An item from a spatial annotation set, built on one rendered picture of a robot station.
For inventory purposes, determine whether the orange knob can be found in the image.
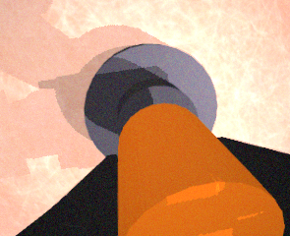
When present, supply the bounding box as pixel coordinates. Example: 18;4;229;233
118;102;285;236

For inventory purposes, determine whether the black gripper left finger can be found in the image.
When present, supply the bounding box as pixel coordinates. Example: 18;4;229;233
15;154;118;236

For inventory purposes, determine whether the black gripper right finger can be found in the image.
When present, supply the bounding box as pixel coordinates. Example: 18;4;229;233
219;137;290;236

